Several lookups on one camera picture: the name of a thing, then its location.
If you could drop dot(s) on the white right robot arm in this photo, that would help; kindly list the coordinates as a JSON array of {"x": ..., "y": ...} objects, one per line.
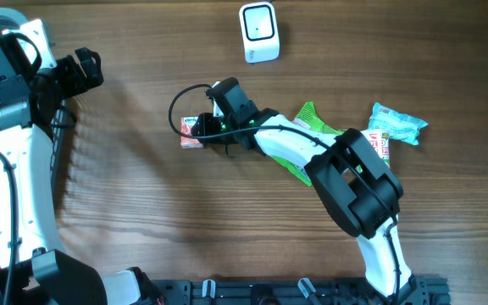
[{"x": 358, "y": 190}]

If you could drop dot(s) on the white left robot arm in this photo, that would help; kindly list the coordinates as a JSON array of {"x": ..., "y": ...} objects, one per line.
[{"x": 34, "y": 268}]

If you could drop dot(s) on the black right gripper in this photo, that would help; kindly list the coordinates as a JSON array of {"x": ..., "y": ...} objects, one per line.
[{"x": 206, "y": 120}]

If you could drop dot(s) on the green snack bag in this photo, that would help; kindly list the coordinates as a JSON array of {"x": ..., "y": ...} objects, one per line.
[{"x": 308, "y": 118}]

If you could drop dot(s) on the red snack packet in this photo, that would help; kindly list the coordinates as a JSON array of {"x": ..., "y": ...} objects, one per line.
[{"x": 185, "y": 127}]

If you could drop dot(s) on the green instant noodle cup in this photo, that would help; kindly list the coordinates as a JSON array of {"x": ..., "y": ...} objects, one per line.
[{"x": 379, "y": 140}]

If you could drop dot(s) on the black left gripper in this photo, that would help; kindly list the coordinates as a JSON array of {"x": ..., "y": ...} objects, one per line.
[{"x": 80, "y": 84}]

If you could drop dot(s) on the white barcode scanner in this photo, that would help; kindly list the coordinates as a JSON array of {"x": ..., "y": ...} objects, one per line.
[{"x": 259, "y": 31}]

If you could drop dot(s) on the light blue snack packet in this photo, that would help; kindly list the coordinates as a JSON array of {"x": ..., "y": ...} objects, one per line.
[{"x": 401, "y": 127}]

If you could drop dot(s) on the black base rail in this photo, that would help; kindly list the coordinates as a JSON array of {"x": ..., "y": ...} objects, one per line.
[{"x": 351, "y": 291}]

